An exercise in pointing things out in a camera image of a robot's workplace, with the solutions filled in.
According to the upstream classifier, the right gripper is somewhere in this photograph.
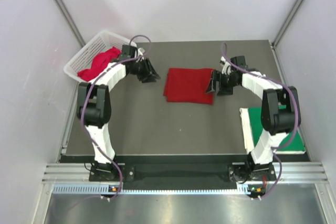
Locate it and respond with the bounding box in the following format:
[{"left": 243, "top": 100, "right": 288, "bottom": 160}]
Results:
[{"left": 206, "top": 70, "right": 239, "bottom": 96}]

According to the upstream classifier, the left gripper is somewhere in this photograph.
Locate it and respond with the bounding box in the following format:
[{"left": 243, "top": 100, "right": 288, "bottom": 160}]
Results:
[{"left": 130, "top": 58, "right": 161, "bottom": 84}]

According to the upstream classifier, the dark red t shirt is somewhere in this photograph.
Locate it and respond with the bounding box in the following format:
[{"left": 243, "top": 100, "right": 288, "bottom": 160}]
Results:
[{"left": 163, "top": 68, "right": 213, "bottom": 105}]

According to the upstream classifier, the white plastic basket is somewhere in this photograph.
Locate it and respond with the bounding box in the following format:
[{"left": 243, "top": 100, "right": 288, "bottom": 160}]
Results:
[{"left": 64, "top": 30, "right": 137, "bottom": 86}]

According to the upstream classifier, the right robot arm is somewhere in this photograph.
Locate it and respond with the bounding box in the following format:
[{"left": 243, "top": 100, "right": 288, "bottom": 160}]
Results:
[{"left": 205, "top": 56, "right": 301, "bottom": 180}]

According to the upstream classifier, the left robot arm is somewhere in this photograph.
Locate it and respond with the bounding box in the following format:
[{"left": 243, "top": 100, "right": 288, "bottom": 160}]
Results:
[{"left": 76, "top": 44, "right": 160, "bottom": 182}]

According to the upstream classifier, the folded white t shirt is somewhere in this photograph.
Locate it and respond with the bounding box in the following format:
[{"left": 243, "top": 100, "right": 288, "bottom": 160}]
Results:
[{"left": 239, "top": 107, "right": 306, "bottom": 155}]

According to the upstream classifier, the pink red t shirt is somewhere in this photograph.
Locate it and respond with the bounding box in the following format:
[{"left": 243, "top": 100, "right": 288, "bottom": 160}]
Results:
[{"left": 77, "top": 47, "right": 121, "bottom": 81}]

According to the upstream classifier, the folded green t shirt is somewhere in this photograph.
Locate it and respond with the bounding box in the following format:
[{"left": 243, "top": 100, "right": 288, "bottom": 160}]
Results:
[{"left": 248, "top": 106, "right": 306, "bottom": 154}]

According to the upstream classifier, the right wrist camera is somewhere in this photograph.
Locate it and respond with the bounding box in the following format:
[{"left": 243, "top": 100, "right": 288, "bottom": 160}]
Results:
[{"left": 220, "top": 56, "right": 232, "bottom": 75}]

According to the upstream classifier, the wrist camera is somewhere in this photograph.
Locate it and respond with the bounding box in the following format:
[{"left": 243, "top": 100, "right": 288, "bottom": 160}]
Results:
[
  {"left": 220, "top": 56, "right": 232, "bottom": 75},
  {"left": 138, "top": 48, "right": 145, "bottom": 55}
]

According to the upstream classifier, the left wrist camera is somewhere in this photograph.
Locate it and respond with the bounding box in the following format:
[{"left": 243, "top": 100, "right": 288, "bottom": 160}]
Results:
[{"left": 138, "top": 48, "right": 145, "bottom": 55}]

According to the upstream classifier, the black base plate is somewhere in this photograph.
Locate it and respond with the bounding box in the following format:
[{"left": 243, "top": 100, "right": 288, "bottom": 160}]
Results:
[{"left": 60, "top": 155, "right": 283, "bottom": 191}]

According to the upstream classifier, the grey slotted cable duct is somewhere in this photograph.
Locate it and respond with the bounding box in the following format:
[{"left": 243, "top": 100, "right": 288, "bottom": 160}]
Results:
[{"left": 52, "top": 184, "right": 250, "bottom": 195}]

